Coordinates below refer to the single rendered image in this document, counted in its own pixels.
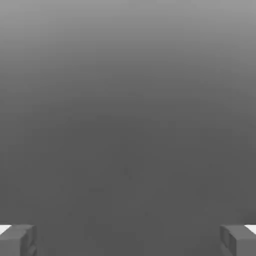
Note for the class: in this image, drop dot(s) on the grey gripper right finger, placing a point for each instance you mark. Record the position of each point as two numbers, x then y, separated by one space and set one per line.
240 240

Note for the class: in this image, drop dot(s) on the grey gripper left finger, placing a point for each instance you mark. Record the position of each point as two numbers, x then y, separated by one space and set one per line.
16 240

